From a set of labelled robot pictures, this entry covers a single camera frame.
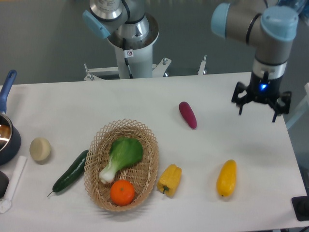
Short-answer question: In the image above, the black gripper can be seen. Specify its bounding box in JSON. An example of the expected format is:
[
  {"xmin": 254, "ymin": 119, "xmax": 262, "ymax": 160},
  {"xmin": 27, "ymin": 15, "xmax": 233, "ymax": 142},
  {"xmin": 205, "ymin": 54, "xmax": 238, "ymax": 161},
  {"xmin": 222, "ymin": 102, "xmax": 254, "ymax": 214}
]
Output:
[{"xmin": 231, "ymin": 72, "xmax": 292, "ymax": 123}]

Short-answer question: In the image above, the yellow mango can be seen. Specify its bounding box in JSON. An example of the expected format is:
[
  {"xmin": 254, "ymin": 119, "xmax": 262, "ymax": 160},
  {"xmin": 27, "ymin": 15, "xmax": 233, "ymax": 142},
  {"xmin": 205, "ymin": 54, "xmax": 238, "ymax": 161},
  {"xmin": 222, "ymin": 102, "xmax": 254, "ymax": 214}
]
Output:
[{"xmin": 216, "ymin": 159, "xmax": 237, "ymax": 197}]

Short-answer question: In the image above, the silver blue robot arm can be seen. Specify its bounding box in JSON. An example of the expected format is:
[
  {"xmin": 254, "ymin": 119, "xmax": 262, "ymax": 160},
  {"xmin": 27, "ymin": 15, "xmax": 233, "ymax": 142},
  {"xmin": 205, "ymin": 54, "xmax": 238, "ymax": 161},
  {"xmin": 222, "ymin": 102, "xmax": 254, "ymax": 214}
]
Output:
[{"xmin": 211, "ymin": 0, "xmax": 298, "ymax": 121}]

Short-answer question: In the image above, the purple sweet potato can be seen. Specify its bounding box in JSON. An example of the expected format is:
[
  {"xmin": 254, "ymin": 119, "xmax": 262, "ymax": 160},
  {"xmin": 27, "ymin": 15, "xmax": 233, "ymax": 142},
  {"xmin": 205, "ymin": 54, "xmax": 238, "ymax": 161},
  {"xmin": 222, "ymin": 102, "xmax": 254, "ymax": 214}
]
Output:
[{"xmin": 179, "ymin": 101, "xmax": 197, "ymax": 129}]

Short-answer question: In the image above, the blue plastic bag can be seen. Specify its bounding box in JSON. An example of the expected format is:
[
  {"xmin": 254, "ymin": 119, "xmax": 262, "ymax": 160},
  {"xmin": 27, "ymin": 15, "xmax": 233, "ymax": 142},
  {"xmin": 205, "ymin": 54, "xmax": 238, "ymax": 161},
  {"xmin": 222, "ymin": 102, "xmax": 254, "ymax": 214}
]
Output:
[{"xmin": 277, "ymin": 0, "xmax": 308, "ymax": 15}]

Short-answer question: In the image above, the black device at corner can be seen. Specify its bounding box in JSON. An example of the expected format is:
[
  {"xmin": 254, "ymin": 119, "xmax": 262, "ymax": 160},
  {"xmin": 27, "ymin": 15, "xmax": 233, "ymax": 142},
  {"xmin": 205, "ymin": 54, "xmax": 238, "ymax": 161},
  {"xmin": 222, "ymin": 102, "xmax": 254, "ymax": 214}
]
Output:
[{"xmin": 291, "ymin": 196, "xmax": 309, "ymax": 221}]

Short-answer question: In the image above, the yellow bell pepper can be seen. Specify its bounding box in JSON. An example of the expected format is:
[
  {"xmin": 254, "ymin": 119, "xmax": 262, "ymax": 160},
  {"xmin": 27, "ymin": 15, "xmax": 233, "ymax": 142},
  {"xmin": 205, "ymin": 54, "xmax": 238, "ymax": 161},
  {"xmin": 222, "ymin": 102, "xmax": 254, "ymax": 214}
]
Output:
[{"xmin": 156, "ymin": 164, "xmax": 182, "ymax": 197}]

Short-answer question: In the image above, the green bok choy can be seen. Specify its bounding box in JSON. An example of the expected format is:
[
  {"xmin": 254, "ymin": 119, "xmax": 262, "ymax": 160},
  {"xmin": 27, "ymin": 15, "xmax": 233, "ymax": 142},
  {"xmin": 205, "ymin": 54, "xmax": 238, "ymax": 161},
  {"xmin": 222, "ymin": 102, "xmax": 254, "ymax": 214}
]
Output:
[{"xmin": 99, "ymin": 137, "xmax": 143, "ymax": 184}]

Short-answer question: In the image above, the woven wicker basket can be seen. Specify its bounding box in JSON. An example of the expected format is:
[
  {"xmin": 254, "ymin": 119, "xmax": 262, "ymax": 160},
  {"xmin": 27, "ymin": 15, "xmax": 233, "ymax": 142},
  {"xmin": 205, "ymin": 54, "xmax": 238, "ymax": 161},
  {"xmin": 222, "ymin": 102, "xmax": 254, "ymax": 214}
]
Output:
[{"xmin": 84, "ymin": 119, "xmax": 159, "ymax": 212}]

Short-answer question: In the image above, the orange mandarin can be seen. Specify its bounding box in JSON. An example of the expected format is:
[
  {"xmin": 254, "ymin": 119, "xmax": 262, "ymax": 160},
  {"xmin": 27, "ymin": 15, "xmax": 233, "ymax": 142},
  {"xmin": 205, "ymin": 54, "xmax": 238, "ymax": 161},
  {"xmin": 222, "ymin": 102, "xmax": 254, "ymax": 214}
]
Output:
[{"xmin": 110, "ymin": 180, "xmax": 135, "ymax": 206}]

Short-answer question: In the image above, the dark green cucumber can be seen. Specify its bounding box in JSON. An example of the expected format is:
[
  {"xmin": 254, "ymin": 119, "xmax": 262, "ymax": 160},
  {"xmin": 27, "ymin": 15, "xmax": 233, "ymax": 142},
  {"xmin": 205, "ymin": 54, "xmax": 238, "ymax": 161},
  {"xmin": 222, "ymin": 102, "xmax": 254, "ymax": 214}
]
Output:
[{"xmin": 47, "ymin": 149, "xmax": 89, "ymax": 197}]

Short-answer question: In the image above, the beige round potato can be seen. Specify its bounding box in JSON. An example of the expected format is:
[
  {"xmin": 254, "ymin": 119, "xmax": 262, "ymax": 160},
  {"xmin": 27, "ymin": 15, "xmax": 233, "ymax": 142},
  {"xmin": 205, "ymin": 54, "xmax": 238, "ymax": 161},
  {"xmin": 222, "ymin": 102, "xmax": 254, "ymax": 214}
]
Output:
[{"xmin": 29, "ymin": 137, "xmax": 51, "ymax": 161}]

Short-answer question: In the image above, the blue saucepan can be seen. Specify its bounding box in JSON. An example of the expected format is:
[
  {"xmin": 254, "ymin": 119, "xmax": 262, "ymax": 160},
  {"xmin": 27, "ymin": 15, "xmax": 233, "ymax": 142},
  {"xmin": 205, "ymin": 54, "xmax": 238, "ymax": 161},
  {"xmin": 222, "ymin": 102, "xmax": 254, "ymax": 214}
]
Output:
[{"xmin": 0, "ymin": 70, "xmax": 21, "ymax": 165}]

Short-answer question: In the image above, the dark round object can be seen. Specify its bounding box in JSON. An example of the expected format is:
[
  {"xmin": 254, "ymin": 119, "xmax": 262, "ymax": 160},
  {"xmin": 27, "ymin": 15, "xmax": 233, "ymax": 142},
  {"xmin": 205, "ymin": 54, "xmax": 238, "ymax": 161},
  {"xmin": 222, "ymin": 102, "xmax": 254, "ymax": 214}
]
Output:
[{"xmin": 0, "ymin": 171, "xmax": 9, "ymax": 198}]

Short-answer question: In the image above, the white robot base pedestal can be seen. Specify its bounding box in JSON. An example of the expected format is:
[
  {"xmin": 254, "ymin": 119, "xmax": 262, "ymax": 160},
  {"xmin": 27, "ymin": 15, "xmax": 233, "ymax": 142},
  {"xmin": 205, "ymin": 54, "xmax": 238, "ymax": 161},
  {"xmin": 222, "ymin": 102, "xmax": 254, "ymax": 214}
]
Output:
[{"xmin": 82, "ymin": 0, "xmax": 160, "ymax": 79}]

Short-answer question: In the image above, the black cable on pedestal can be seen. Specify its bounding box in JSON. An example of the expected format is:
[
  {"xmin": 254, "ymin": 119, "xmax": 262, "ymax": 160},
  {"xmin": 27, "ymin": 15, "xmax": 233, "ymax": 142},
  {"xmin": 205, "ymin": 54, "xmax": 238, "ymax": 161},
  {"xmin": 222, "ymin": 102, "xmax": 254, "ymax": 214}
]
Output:
[{"xmin": 122, "ymin": 37, "xmax": 134, "ymax": 79}]

